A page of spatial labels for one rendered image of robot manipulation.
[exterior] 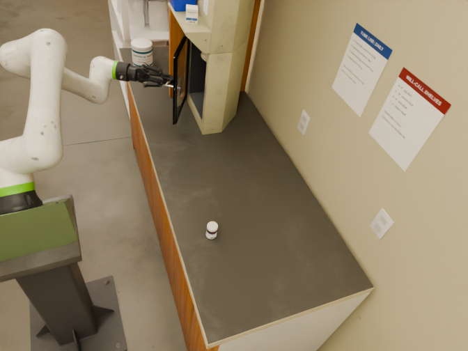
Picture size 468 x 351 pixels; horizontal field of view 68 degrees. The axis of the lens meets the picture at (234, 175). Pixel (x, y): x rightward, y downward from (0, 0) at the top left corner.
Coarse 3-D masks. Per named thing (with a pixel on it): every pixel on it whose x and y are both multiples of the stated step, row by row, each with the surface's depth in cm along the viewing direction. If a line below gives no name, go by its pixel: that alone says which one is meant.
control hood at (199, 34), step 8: (176, 16) 155; (184, 16) 156; (200, 16) 159; (184, 24) 150; (192, 24) 151; (200, 24) 152; (184, 32) 146; (192, 32) 146; (200, 32) 147; (208, 32) 148; (192, 40) 148; (200, 40) 150; (208, 40) 151; (200, 48) 152; (208, 48) 154
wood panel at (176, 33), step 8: (256, 0) 184; (256, 8) 188; (256, 16) 191; (176, 24) 179; (176, 32) 182; (176, 40) 185; (176, 48) 188; (248, 48) 204; (248, 56) 208; (248, 64) 212; (240, 88) 223
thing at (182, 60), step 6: (180, 42) 164; (186, 42) 175; (186, 48) 177; (174, 54) 156; (180, 54) 166; (186, 54) 180; (174, 60) 156; (180, 60) 169; (186, 60) 183; (174, 66) 158; (180, 66) 171; (186, 66) 186; (174, 72) 161; (180, 72) 174; (186, 72) 190; (174, 78) 163; (180, 78) 177; (186, 78) 193; (174, 84) 165; (180, 84) 180; (186, 84) 196; (174, 90) 167; (180, 90) 183; (174, 96) 170; (180, 96) 186; (174, 102) 172; (180, 102) 189; (174, 108) 175; (174, 114) 178
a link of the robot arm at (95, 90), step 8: (64, 72) 149; (72, 72) 155; (64, 80) 150; (72, 80) 154; (80, 80) 158; (88, 80) 164; (96, 80) 169; (64, 88) 154; (72, 88) 157; (80, 88) 160; (88, 88) 163; (96, 88) 167; (104, 88) 172; (88, 96) 166; (96, 96) 169; (104, 96) 172
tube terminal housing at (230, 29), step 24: (216, 0) 140; (240, 0) 144; (216, 24) 147; (240, 24) 155; (216, 48) 155; (240, 48) 167; (216, 72) 164; (240, 72) 183; (216, 96) 174; (216, 120) 186
